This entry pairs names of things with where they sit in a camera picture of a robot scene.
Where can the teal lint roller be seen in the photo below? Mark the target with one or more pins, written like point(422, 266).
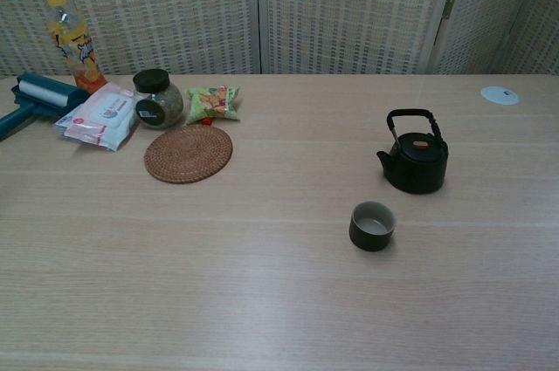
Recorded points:
point(43, 94)

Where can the orange drink bottle yellow cap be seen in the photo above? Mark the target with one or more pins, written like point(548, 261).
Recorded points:
point(83, 61)

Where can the glass jar with black lid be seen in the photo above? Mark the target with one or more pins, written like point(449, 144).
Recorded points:
point(159, 107)

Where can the green snack packet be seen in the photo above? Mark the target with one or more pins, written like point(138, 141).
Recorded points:
point(214, 102)

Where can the woven folding screen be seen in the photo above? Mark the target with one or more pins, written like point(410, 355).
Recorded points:
point(174, 17)

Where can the dark ceramic cup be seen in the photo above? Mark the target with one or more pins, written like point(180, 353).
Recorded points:
point(371, 238)

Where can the pink wet wipes pack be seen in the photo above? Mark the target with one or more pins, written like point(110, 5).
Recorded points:
point(105, 120)

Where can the round woven rattan coaster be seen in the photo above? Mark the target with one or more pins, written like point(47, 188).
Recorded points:
point(188, 155)

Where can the brass screen hinge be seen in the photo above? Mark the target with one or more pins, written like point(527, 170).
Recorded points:
point(449, 8)

